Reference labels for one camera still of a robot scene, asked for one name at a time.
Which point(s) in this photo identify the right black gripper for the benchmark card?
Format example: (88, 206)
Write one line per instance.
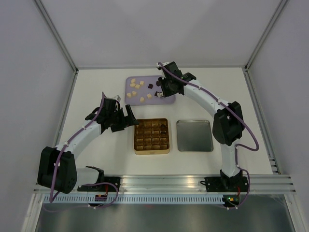
(166, 93)

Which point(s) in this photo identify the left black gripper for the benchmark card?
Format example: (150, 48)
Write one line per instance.
(127, 121)

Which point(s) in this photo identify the gold chocolate box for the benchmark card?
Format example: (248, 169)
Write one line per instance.
(148, 139)

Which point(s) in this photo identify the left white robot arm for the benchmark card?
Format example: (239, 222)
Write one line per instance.
(57, 168)

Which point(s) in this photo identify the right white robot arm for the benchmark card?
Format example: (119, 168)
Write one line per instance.
(226, 128)

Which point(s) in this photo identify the purple plastic tray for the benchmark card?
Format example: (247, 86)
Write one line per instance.
(144, 90)

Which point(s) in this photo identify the silver tin lid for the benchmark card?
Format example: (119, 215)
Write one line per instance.
(194, 136)

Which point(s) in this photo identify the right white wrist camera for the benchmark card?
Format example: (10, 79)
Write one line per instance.
(160, 65)

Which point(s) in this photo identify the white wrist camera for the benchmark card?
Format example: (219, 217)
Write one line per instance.
(160, 65)
(118, 98)

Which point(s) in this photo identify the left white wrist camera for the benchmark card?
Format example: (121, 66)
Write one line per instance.
(118, 98)

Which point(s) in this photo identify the white slotted cable duct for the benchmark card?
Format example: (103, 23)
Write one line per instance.
(141, 198)

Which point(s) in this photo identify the left aluminium frame post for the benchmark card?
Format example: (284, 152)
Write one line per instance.
(50, 24)

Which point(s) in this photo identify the aluminium frame post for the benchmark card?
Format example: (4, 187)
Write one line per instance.
(50, 24)
(268, 29)

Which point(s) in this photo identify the right aluminium frame post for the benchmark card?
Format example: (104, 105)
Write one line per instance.
(268, 29)

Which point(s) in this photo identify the aluminium mounting rail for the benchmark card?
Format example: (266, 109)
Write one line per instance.
(148, 184)

